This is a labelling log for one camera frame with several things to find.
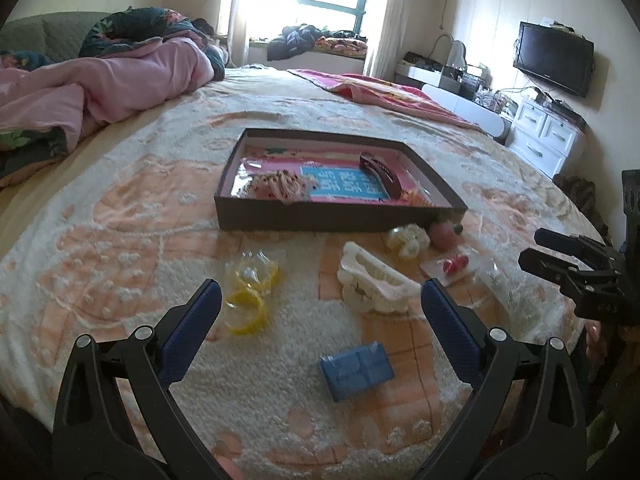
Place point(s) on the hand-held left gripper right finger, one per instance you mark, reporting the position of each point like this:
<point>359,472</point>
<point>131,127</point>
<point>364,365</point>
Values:
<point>450,330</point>

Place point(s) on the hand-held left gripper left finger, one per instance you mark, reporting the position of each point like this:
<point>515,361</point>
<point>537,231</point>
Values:
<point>192,330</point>

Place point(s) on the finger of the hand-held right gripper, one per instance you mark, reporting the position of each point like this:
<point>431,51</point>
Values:
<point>550,265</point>
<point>565,241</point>

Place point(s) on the red cherry earrings packet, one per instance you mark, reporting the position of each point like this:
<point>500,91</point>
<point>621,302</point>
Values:
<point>455,265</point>

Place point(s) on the large white hair claw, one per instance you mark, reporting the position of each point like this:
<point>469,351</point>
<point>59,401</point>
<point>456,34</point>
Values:
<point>372,280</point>

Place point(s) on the pink strawberry hair clip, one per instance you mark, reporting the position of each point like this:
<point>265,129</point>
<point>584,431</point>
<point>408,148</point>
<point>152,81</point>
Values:
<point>442,236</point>

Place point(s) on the small cream hair claw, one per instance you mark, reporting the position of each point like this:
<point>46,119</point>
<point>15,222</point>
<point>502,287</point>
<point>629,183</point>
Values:
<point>407,241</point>

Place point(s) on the small blue box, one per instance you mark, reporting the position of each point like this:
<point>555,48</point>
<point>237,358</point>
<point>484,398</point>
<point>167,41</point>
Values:
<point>357,371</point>

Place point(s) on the dark shallow cardboard box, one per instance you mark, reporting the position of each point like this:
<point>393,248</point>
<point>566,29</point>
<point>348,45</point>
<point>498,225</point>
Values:
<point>320,217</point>

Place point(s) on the person's right hand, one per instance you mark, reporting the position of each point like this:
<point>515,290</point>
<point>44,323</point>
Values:
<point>594,334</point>

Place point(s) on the brown dark cloth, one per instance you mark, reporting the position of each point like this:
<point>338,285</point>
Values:
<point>580,200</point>

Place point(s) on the white drawer cabinet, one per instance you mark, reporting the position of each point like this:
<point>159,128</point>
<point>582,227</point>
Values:
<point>542,132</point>

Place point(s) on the white rounded bed footboard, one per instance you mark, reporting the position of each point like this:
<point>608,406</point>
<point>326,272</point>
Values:
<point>475,107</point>

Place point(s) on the dark red hair claw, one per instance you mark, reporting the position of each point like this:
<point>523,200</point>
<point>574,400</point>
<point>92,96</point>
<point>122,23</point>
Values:
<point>382,176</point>

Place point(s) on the black flat television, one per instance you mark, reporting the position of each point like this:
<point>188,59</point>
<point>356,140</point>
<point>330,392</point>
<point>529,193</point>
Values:
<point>552,57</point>

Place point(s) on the blue printed card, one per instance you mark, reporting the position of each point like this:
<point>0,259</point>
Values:
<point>345,182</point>

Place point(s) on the white cluttered desk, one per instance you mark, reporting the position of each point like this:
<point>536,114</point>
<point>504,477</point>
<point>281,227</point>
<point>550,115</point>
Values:
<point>425,72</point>

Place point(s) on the pink red printed blanket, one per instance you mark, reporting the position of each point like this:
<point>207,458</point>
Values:
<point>390,95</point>

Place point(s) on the pink quilt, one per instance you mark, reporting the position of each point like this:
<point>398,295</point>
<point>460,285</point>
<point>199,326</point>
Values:
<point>130,85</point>

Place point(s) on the white curtain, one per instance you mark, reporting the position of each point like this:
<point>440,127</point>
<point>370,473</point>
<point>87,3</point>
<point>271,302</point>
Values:
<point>385,15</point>
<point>240,10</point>

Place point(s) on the folded colourful blankets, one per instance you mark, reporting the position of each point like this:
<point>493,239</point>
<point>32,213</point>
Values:
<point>342,44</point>

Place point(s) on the dark clothes pile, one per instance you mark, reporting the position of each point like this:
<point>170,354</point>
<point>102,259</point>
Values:
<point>292,40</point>

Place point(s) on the dark floral blanket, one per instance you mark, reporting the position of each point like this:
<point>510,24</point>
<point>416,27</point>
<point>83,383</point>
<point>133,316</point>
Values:
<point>135,25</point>

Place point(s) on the green padded headboard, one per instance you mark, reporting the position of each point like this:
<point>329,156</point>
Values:
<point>40,35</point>

